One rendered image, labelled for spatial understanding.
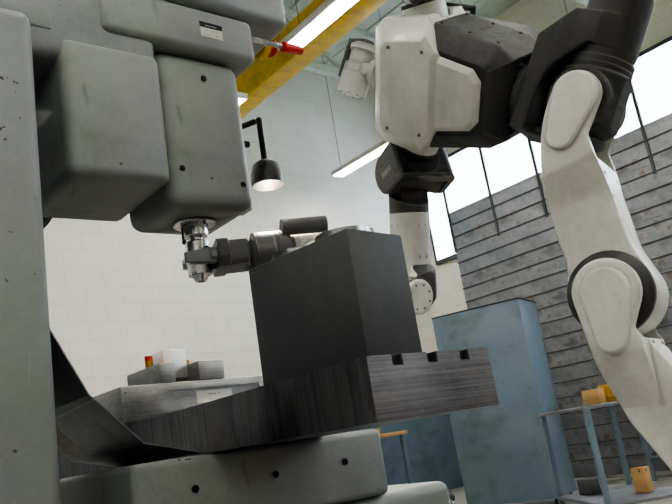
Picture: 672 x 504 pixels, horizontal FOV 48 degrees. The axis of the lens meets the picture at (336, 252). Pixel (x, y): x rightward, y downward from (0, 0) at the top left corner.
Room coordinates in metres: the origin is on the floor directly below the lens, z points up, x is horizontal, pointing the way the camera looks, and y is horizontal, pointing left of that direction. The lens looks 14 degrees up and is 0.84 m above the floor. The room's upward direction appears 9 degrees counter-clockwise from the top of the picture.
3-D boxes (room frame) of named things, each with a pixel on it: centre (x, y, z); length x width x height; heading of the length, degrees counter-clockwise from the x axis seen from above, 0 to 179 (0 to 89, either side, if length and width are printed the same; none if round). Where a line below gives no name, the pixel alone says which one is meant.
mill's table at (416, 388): (1.48, 0.30, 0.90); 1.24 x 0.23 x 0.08; 40
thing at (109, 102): (1.32, 0.42, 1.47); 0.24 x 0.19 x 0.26; 40
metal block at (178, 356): (1.58, 0.38, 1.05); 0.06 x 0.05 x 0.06; 42
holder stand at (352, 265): (1.12, 0.02, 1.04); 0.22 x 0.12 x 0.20; 47
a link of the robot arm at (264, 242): (1.47, 0.18, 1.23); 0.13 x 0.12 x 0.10; 18
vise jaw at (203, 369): (1.61, 0.34, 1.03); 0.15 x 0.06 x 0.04; 42
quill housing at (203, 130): (1.44, 0.27, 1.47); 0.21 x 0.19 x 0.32; 40
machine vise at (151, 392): (1.60, 0.36, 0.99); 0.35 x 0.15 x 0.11; 132
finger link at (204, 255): (1.41, 0.26, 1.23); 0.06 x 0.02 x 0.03; 108
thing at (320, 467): (1.44, 0.27, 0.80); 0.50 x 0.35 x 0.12; 130
